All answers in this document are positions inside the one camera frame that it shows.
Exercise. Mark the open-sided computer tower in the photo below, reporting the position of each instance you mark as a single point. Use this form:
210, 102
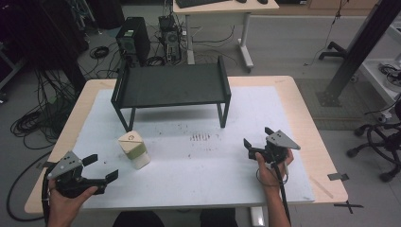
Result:
170, 39

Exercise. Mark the light wooden office desk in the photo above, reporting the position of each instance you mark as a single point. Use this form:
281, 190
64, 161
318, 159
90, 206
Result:
220, 8

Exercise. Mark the white table mat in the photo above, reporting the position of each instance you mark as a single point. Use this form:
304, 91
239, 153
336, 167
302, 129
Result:
195, 176

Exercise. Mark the person's right leg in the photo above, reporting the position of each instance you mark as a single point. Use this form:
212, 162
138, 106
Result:
219, 218

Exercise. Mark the black office chair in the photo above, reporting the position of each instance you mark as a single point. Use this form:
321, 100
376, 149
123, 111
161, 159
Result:
383, 142

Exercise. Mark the black computer tower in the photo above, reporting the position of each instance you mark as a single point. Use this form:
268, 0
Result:
134, 39

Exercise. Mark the black tape cross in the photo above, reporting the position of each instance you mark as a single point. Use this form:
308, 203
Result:
348, 206

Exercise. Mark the black metal post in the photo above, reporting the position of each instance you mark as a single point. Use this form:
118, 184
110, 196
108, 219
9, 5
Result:
359, 50

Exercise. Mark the white shelf cart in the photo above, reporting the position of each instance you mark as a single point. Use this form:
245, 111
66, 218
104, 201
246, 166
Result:
383, 78

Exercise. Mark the black metal shelf rack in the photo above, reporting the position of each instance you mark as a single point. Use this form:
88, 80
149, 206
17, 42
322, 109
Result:
170, 85

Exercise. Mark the white and green carton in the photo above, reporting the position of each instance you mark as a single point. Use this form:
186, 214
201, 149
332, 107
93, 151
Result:
134, 149

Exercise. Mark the person's right hand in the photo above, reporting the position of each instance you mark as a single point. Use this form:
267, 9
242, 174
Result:
268, 175

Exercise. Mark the black computer mouse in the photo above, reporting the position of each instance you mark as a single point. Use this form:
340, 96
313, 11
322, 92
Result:
262, 1
241, 1

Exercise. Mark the grey tape strip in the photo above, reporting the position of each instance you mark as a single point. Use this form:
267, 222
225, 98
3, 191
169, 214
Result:
338, 176

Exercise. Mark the black keyboard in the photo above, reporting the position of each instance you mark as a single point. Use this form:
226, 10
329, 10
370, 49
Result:
201, 2

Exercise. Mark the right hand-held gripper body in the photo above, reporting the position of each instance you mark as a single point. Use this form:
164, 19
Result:
280, 140

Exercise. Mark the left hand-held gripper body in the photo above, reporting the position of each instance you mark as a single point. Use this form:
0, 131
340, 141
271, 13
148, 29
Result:
64, 165

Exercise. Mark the person's left hand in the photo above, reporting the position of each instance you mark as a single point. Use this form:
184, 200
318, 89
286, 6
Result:
66, 206

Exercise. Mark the person's leg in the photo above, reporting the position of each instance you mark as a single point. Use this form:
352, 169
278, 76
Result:
138, 220
219, 218

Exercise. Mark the black stand foot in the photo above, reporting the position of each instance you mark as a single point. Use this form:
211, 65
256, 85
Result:
334, 50

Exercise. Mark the white table leg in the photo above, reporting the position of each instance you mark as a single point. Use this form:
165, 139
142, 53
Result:
257, 217

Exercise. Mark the person's left leg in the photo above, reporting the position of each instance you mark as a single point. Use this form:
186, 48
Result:
138, 220

